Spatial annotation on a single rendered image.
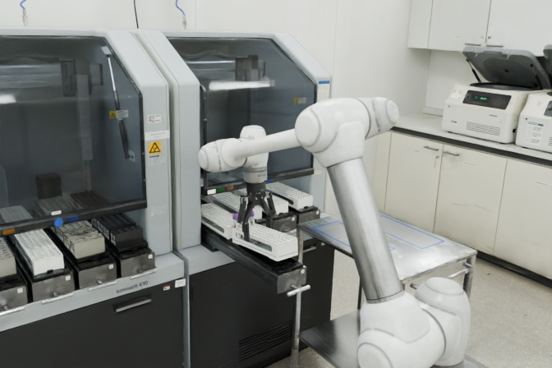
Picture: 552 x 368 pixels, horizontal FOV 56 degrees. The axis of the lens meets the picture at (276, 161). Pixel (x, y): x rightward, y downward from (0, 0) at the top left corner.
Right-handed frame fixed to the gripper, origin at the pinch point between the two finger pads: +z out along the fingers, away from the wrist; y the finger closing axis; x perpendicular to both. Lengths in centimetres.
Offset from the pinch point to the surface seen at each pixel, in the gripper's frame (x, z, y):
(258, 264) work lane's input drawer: -9.2, 8.8, -6.9
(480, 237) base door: 42, 66, 229
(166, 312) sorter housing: 24, 33, -30
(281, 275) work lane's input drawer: -20.9, 9.8, -5.3
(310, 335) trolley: 9, 60, 33
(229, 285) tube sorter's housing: 24.0, 29.8, 0.4
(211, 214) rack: 29.9, -1.5, -3.0
